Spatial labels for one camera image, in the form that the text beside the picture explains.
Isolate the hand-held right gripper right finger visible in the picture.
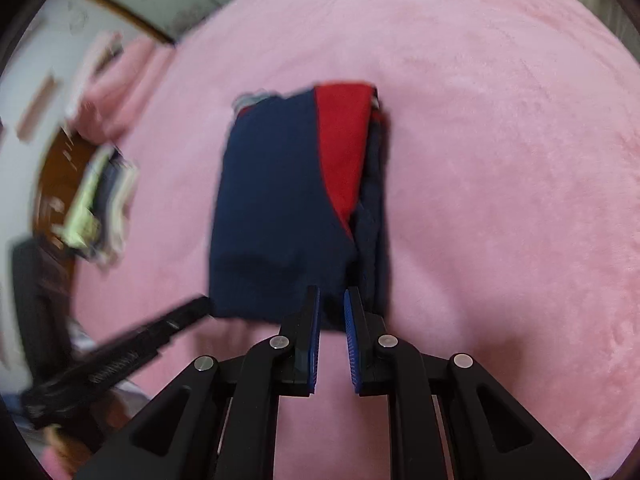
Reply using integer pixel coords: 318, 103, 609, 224
343, 286, 593, 480

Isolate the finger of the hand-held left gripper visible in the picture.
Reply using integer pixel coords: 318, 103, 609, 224
135, 295, 215, 348

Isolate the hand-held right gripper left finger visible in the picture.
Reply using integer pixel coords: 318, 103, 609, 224
75, 285, 322, 480

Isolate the red and navy jacket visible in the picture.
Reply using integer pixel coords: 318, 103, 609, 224
209, 80, 393, 333

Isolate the stack of folded clothes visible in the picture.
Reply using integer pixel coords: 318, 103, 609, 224
52, 144, 141, 267

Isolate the black chair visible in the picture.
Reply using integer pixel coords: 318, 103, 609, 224
10, 237, 76, 376

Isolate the brown wooden cabinet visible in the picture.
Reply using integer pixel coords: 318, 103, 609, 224
31, 127, 108, 256

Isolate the pink plush blanket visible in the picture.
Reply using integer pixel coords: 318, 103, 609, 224
42, 0, 640, 480

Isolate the pink folded quilt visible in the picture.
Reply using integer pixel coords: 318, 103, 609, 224
70, 30, 173, 146

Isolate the wooden wall rail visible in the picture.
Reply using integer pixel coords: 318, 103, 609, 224
67, 0, 176, 46

